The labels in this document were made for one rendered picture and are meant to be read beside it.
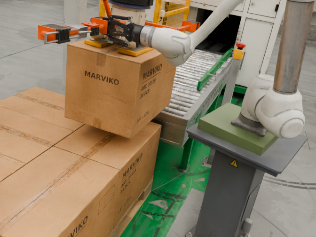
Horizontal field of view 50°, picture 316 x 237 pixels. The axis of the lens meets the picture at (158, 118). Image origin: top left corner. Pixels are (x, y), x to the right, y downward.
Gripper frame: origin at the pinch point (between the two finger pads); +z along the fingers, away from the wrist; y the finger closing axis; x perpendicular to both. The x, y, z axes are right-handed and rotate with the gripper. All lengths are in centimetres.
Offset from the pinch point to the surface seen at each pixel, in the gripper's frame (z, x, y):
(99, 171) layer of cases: -13, -16, 66
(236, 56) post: -50, 111, 25
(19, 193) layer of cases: 7, -47, 66
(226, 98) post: -51, 111, 58
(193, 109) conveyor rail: -34, 79, 61
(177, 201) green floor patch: -42, 51, 120
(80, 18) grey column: 93, 129, 28
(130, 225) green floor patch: -23, 14, 120
